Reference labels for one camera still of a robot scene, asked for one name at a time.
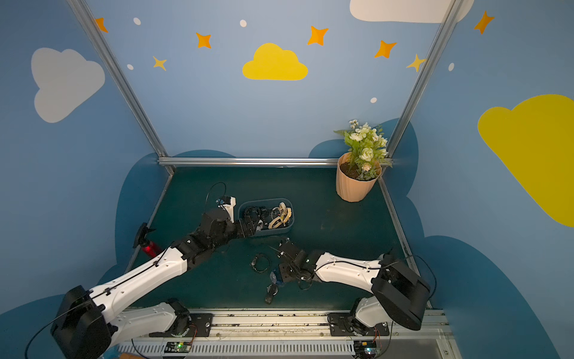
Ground black strap watch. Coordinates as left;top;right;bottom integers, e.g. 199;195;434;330
265;284;279;305

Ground black round watch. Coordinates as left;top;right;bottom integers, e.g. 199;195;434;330
251;253;271;274

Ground blue translucent watch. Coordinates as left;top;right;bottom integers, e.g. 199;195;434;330
270;272;280;287

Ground cream band watch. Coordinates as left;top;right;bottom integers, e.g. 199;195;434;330
268;208;292;230

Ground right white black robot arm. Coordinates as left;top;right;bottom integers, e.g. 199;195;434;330
274;239;432;336

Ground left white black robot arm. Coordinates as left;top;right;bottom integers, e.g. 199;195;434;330
50;208;259;358

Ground blue plastic storage box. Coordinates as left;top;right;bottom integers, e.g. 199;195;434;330
238;198;294;236

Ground red emergency button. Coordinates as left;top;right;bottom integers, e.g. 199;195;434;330
133;222;162;258

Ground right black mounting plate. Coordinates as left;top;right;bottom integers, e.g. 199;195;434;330
327;313;390;337

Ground black mounting plate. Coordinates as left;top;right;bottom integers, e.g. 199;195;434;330
327;313;390;337
149;313;214;338

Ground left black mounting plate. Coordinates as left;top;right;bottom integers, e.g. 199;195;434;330
149;313;214;338

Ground peach ribbed flower pot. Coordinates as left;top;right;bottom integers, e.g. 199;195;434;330
336;153;382;203

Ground right green circuit board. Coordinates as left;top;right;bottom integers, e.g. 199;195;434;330
353;341;378;359

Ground green circuit board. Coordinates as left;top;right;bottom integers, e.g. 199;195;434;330
353;341;378;359
164;341;192;355

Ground left green circuit board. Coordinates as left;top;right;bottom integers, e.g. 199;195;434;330
164;341;192;355

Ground white artificial flower plant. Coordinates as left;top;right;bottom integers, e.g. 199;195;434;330
336;119;393;182

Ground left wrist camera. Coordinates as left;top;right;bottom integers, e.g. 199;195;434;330
218;195;236;222

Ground horizontal aluminium frame bar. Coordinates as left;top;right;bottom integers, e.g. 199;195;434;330
158;157;338;168

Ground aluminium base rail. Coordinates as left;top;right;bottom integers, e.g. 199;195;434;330
109;310;461;358

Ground left aluminium frame post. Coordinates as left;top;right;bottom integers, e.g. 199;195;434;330
67;0;168;157

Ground aluminium frame post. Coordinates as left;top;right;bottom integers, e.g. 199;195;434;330
387;0;465;158
67;0;168;157

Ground right aluminium frame post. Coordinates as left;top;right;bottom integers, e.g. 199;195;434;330
387;0;465;158

